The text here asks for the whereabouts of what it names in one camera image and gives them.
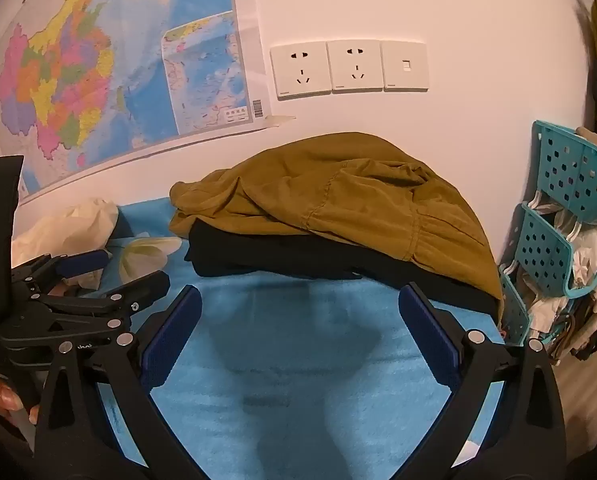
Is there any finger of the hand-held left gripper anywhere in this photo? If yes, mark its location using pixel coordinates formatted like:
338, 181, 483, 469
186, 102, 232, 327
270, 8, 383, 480
12, 250, 110, 296
33, 271, 172, 318

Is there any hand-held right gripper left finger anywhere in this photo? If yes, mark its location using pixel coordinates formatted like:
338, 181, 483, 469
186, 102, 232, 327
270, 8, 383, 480
33, 285, 204, 480

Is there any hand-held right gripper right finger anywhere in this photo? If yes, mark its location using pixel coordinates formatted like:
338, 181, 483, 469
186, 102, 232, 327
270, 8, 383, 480
397, 282, 567, 480

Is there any olive green shirt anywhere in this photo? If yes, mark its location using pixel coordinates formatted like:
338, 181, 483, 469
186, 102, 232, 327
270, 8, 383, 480
168, 131, 503, 301

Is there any cream garment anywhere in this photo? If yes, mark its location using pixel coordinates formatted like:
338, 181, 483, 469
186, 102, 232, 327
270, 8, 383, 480
12, 197, 120, 291

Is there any black garment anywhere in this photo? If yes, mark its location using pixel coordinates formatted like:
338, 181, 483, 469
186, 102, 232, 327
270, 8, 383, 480
184, 217, 502, 316

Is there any blue floral bed sheet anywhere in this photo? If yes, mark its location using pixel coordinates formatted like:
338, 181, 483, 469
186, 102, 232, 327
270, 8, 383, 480
13, 199, 509, 480

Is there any colourful wall map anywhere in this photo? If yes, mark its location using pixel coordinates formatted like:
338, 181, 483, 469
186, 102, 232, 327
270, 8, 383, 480
0, 0, 269, 206

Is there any white wall socket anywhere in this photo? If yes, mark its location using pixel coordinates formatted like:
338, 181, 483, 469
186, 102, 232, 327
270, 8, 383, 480
270, 42, 332, 100
327, 40, 384, 95

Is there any white wall data plate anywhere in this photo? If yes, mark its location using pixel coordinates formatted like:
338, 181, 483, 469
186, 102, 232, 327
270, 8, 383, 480
380, 40, 429, 92

